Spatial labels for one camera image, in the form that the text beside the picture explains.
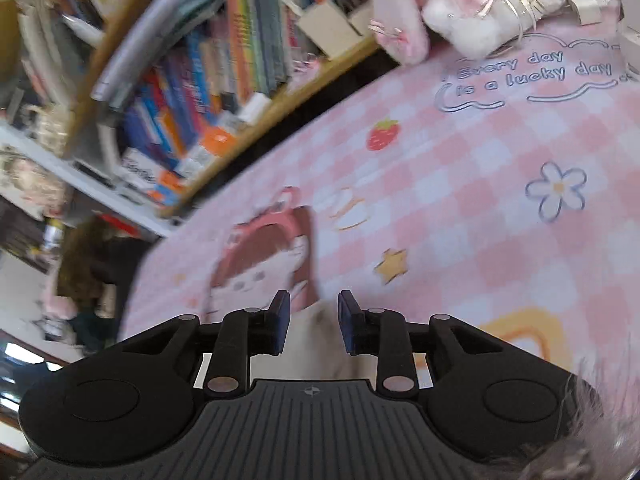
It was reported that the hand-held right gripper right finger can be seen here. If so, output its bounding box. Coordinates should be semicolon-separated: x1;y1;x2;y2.
337;289;511;401

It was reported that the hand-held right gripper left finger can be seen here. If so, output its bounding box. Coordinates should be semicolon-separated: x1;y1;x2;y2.
120;290;292;401

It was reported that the cream t-shirt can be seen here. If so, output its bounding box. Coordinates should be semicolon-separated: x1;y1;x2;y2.
282;302;379;384

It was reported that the wooden bookshelf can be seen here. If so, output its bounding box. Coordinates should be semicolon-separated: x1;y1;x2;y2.
0;0;387;239

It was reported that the pink checked desk mat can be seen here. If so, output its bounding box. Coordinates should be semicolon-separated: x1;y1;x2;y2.
117;10;640;401

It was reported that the flat white orange box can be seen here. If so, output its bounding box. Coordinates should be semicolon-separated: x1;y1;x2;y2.
175;127;239;179

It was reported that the upright white orange box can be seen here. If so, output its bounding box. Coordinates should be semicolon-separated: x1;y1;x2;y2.
117;147;184;209

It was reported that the small white box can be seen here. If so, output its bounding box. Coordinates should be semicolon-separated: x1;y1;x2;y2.
240;92;274;124

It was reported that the pink scissors card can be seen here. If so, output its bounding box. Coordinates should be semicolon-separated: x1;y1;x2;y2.
290;57;327;82

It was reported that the row of colourful books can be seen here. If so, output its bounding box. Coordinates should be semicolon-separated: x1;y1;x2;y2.
15;0;381;196

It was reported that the person's fuzzy sleeve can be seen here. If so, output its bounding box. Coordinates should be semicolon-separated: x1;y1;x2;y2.
520;360;640;480

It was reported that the beige cardboard pen holder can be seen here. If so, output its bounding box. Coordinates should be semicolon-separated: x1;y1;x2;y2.
299;0;362;59

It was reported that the small beige cardboard holder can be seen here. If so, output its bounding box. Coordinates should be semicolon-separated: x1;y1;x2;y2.
347;2;377;37

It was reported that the white pink plush rabbit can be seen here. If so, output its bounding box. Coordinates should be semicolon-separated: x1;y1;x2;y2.
362;0;619;67

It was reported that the small white adapter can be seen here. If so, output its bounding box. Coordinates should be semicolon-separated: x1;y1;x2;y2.
567;0;609;27

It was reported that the white power strip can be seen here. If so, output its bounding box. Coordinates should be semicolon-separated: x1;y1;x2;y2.
617;20;640;74

